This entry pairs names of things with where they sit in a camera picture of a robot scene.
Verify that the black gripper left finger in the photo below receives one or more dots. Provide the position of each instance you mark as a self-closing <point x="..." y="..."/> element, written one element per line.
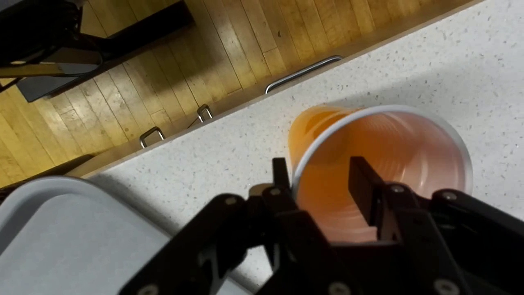
<point x="240" y="250"/>

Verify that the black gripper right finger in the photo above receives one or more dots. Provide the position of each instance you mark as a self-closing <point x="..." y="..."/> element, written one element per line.
<point x="437" y="245"/>

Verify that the orange plastic cup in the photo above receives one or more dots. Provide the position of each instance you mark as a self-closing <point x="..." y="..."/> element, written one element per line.
<point x="410" y="157"/>

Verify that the grey plastic tray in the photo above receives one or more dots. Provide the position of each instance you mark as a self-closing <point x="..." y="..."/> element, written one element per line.
<point x="71" y="245"/>

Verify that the wooden lower cabinet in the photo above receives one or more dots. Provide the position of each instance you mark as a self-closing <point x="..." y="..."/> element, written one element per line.
<point x="251" y="96"/>

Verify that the black metal stand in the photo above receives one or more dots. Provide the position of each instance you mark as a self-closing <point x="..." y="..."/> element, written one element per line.
<point x="44" y="26"/>

